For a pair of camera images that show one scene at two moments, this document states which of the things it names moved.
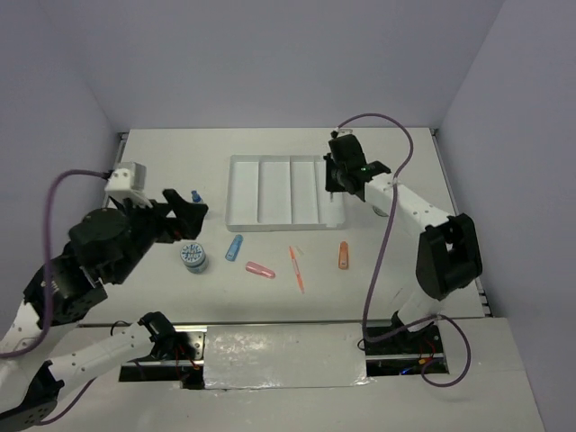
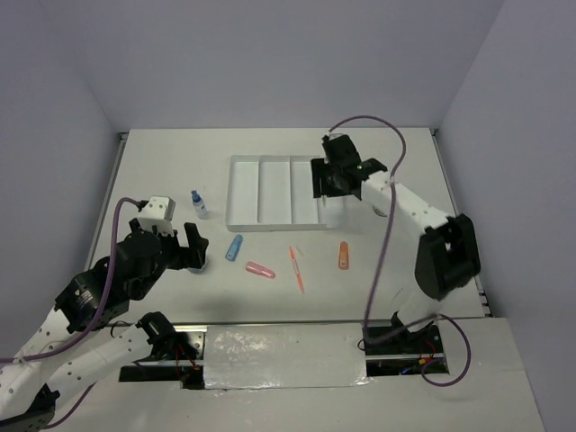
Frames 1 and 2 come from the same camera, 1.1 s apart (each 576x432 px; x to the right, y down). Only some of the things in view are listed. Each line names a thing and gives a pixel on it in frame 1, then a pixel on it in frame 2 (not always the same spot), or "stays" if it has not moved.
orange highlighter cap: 343,255 stays
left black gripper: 186,224 to 193,255
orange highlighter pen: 297,270 stays
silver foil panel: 284,355 stays
